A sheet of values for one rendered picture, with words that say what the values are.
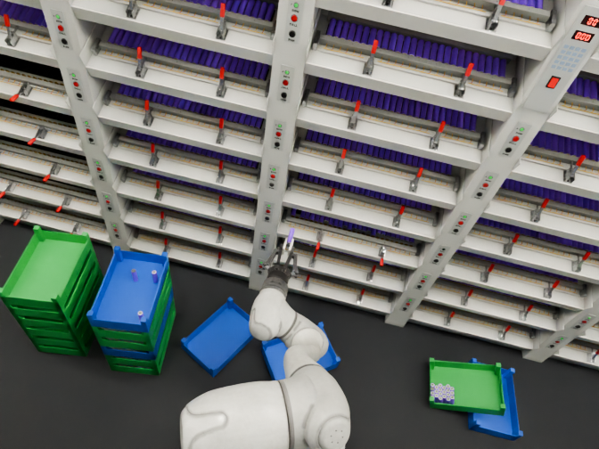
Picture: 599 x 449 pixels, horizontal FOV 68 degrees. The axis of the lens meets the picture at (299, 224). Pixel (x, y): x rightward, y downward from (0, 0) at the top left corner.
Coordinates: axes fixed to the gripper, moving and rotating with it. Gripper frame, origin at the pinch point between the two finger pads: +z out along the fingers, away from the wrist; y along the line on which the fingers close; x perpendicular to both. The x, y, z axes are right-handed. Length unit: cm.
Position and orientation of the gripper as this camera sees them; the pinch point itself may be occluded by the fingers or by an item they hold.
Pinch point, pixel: (287, 246)
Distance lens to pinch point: 166.5
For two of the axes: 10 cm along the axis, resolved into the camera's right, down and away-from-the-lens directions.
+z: 1.8, -6.1, 7.7
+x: -1.8, 7.5, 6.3
